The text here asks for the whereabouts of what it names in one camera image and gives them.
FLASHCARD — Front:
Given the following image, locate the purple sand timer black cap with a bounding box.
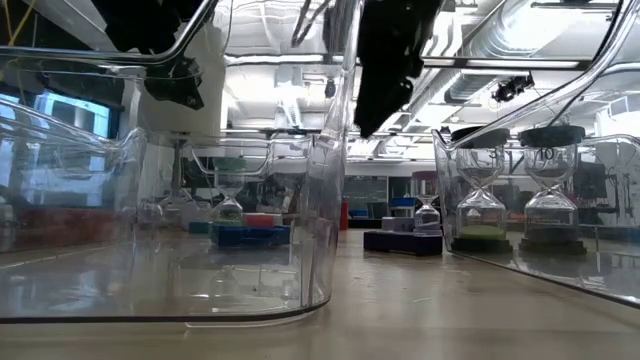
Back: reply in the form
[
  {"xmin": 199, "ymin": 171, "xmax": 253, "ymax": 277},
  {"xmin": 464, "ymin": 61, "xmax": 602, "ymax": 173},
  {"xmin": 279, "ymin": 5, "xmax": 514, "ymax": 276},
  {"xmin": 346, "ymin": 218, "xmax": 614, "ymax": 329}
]
[{"xmin": 517, "ymin": 124, "xmax": 587, "ymax": 256}]

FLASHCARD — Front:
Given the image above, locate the large silver ventilation duct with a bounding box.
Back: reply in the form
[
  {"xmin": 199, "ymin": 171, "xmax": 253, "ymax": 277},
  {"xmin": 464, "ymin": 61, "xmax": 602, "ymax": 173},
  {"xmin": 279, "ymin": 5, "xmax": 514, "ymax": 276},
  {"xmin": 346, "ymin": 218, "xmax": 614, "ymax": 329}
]
[{"xmin": 474, "ymin": 0, "xmax": 616, "ymax": 56}]

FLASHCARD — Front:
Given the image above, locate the black ceiling spotlight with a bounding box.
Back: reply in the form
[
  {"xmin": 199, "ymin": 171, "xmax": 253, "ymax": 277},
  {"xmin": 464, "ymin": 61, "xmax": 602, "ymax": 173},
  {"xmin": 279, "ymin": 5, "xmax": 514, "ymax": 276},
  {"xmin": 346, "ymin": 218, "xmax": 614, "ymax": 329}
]
[{"xmin": 492, "ymin": 74, "xmax": 535, "ymax": 104}]

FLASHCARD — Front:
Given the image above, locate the lime sand timer black cap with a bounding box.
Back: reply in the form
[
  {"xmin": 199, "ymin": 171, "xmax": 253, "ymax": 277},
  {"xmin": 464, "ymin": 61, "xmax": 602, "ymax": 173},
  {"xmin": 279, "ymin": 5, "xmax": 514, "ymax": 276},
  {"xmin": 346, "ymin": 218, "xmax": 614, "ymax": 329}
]
[{"xmin": 449, "ymin": 127, "xmax": 514, "ymax": 254}]

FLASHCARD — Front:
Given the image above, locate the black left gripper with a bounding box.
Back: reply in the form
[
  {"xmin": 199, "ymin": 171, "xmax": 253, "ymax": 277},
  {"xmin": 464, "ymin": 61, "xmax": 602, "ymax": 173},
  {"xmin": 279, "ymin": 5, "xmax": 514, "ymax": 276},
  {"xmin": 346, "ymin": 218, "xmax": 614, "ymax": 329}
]
[{"xmin": 92, "ymin": 0, "xmax": 205, "ymax": 109}]

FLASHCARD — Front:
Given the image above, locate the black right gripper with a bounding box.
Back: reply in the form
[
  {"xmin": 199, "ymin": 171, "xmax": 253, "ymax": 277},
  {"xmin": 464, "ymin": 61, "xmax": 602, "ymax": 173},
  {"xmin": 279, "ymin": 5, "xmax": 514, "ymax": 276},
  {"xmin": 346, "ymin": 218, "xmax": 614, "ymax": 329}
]
[{"xmin": 353, "ymin": 0, "xmax": 444, "ymax": 138}]

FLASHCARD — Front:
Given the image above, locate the long ceiling light bar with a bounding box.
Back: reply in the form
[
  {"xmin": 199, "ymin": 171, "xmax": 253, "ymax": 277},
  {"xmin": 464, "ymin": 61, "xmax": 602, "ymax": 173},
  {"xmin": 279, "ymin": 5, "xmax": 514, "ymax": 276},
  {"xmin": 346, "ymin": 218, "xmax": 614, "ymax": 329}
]
[
  {"xmin": 227, "ymin": 54, "xmax": 346, "ymax": 66},
  {"xmin": 424, "ymin": 58, "xmax": 581, "ymax": 69}
]

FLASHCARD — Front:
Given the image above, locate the clear plastic bin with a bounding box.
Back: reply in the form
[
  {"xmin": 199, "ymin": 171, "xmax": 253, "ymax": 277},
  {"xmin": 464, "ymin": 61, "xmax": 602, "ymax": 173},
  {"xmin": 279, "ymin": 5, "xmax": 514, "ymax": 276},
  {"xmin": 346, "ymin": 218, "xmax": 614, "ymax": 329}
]
[
  {"xmin": 0, "ymin": 0, "xmax": 364, "ymax": 326},
  {"xmin": 432, "ymin": 0, "xmax": 640, "ymax": 309},
  {"xmin": 0, "ymin": 97, "xmax": 147, "ymax": 254}
]

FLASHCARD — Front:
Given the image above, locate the dark blue digital clock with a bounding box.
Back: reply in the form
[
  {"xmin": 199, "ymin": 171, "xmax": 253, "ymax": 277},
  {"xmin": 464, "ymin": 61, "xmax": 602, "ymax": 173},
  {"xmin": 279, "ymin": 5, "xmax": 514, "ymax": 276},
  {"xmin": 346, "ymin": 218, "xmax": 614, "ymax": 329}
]
[{"xmin": 363, "ymin": 229, "xmax": 445, "ymax": 257}]

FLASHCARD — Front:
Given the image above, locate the red rectangular box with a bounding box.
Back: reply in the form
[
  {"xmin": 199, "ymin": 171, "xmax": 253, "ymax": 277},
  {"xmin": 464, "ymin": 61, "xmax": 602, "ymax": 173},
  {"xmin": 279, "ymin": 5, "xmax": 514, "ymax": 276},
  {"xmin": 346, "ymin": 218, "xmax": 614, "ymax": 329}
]
[{"xmin": 12, "ymin": 207, "xmax": 119, "ymax": 244}]

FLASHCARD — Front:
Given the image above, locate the light blue box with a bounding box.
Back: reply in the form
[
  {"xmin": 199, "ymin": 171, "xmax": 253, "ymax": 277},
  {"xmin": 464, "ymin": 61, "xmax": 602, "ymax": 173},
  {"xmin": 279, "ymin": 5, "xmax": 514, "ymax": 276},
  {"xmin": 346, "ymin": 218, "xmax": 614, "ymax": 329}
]
[{"xmin": 381, "ymin": 216, "xmax": 417, "ymax": 234}]

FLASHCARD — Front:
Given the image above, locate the small clear purple object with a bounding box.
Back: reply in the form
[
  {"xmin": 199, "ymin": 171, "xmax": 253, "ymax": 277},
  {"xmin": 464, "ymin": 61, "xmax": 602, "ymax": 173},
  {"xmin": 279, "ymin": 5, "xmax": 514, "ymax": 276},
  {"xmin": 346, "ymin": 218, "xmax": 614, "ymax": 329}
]
[{"xmin": 135, "ymin": 198, "xmax": 165, "ymax": 227}]

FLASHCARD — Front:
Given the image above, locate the green sand timer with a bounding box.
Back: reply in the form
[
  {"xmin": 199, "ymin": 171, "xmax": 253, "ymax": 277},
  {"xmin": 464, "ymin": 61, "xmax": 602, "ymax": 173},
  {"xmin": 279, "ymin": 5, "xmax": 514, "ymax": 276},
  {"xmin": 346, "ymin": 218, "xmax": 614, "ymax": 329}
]
[{"xmin": 212, "ymin": 157, "xmax": 247, "ymax": 225}]

